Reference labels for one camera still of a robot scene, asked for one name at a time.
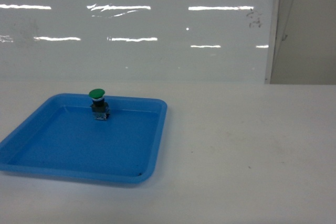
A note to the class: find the blue plastic tray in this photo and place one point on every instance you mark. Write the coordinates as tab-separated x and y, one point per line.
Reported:
62	139

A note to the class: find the white whiteboard panel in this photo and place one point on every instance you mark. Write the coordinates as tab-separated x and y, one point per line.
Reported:
136	40

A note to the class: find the green push button switch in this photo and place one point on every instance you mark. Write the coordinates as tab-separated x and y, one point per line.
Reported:
100	108

